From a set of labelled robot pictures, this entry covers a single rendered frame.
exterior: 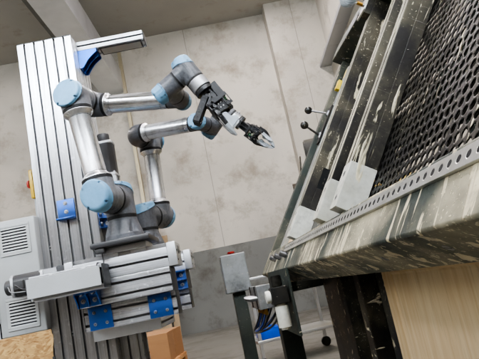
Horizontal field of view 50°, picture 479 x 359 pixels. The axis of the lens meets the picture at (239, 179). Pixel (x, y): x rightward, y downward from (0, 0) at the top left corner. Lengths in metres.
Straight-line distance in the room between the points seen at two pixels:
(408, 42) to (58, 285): 1.39
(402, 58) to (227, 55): 10.52
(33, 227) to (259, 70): 9.80
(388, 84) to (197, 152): 9.89
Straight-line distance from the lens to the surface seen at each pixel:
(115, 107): 2.16
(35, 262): 2.27
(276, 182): 11.00
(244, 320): 2.50
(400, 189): 0.89
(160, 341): 5.75
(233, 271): 2.46
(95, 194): 1.93
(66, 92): 2.08
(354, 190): 1.29
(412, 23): 1.51
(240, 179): 11.00
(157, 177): 2.69
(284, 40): 11.58
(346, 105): 2.11
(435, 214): 0.73
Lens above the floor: 0.79
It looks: 11 degrees up
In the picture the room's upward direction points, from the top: 12 degrees counter-clockwise
